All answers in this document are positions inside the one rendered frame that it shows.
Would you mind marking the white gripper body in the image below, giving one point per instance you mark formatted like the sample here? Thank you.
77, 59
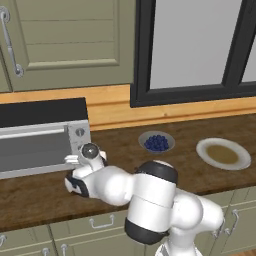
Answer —
72, 159

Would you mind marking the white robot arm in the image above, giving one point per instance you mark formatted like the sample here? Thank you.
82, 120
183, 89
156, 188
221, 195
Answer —
150, 196

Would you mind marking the silver toaster oven knob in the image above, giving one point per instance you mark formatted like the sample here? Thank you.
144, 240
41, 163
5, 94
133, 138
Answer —
79, 132

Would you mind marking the toaster oven glass door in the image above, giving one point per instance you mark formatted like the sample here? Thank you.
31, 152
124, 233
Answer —
33, 151

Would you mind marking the silver toaster oven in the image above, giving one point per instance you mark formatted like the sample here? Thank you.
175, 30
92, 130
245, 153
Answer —
40, 111

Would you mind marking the olive lower cupboard door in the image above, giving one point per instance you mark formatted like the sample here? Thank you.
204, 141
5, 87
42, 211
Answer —
245, 230
23, 253
100, 248

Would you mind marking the narrow olive cupboard door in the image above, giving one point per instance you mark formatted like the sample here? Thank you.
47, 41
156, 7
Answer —
4, 80

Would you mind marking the large olive cupboard door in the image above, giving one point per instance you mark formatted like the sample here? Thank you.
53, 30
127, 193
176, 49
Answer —
73, 36

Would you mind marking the olive drawer front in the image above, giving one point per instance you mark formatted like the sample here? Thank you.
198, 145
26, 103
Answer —
240, 194
76, 230
26, 238

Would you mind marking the blueberries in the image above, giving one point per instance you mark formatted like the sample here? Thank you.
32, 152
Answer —
156, 142

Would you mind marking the grey bowl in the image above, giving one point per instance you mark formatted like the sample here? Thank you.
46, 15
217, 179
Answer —
168, 137

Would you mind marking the black framed window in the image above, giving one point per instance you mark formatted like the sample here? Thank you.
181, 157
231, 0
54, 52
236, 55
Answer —
141, 50

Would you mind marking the white plate with brown centre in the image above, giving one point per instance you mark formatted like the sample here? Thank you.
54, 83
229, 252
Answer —
203, 155

